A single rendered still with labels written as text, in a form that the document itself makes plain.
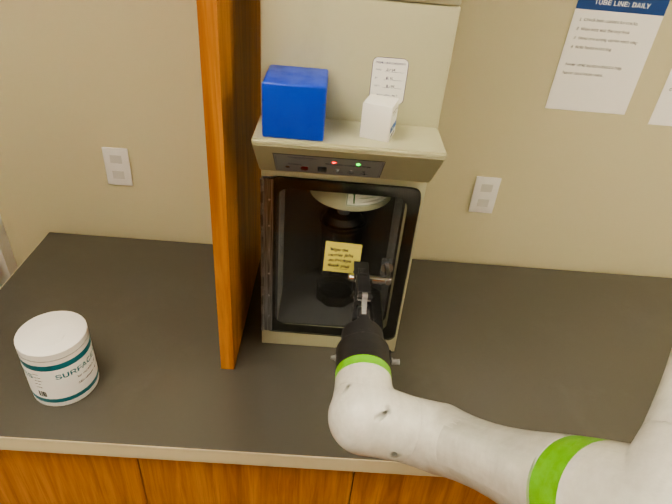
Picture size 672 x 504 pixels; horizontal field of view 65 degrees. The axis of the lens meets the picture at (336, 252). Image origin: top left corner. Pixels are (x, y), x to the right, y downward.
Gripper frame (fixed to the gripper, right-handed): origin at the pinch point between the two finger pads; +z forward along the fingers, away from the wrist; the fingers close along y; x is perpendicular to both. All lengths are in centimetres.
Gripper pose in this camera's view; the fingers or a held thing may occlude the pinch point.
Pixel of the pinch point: (360, 277)
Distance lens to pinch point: 108.8
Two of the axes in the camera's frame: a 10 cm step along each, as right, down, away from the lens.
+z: 0.2, -5.7, 8.2
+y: 0.7, -8.2, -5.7
